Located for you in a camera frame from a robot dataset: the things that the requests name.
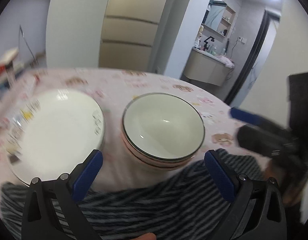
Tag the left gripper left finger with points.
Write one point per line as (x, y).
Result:
(39, 219)

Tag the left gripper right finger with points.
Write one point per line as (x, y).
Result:
(256, 210)

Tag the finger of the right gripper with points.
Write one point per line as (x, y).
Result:
(263, 142)
(246, 117)

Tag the white ribbed black-rim bowl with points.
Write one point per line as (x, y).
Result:
(163, 126)

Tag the Life cartoon plate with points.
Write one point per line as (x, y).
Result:
(52, 132)

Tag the pink rabbit strawberry bowl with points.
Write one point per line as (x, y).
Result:
(160, 166)

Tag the person's left hand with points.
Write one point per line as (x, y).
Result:
(146, 236)

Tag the pink towel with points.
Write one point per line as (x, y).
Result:
(226, 61)

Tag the bathroom vanity cabinet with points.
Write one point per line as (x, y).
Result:
(204, 67)

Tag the striped grey garment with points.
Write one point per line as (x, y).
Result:
(186, 206)

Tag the black faucet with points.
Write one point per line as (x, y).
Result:
(206, 42)

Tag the bathroom mirror shelf cabinet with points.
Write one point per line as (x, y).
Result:
(219, 17)

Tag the gold three-door refrigerator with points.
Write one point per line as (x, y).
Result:
(128, 33)

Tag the red white open box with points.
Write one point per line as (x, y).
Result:
(7, 58)

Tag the mop with metal pole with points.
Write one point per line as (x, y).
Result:
(21, 36)

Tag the black door frame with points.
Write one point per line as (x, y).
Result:
(264, 26)

